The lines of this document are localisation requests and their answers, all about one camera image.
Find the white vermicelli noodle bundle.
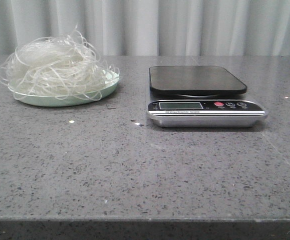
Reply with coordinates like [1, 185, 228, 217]
[0, 28, 120, 101]

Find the black silver kitchen scale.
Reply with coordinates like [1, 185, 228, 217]
[147, 65, 268, 128]

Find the light green plastic plate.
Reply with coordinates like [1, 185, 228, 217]
[8, 71, 120, 107]

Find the white pleated curtain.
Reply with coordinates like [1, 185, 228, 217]
[0, 0, 290, 56]

